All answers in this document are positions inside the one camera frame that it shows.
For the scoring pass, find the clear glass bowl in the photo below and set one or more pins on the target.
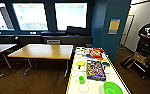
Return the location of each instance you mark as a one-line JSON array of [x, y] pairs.
[[80, 51]]

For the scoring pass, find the black sofa cushion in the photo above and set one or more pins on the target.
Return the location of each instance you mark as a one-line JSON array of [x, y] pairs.
[[78, 30]]

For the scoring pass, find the red flat item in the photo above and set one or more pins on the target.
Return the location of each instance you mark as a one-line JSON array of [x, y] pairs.
[[96, 53]]

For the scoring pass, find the blue snack box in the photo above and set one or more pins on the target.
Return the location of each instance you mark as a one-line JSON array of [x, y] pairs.
[[96, 70]]

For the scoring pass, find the small green cup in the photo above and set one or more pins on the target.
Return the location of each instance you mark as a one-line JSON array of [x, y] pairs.
[[81, 79]]

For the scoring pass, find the white air hockey table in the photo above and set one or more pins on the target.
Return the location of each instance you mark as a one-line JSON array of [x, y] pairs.
[[74, 80]]

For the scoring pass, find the wooden office table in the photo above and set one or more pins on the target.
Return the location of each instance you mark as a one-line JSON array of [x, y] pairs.
[[1, 48], [41, 51]]

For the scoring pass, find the teal paddle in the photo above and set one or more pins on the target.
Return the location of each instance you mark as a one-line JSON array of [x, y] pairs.
[[106, 64]]

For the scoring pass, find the dark sofa row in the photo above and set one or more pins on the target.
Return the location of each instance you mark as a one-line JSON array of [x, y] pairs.
[[24, 39]]

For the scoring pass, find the brown backpack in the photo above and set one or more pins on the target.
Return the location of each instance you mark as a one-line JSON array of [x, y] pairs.
[[127, 62]]

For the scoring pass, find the white framed door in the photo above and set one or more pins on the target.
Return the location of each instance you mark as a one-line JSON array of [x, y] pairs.
[[127, 30]]

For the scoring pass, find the brown cardboard box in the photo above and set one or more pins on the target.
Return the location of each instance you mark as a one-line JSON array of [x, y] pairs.
[[142, 58]]

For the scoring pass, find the black wheeled cart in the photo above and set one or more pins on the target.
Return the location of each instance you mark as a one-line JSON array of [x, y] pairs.
[[149, 68]]

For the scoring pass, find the yellow wall sign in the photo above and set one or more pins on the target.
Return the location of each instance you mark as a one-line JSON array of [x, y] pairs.
[[114, 26]]

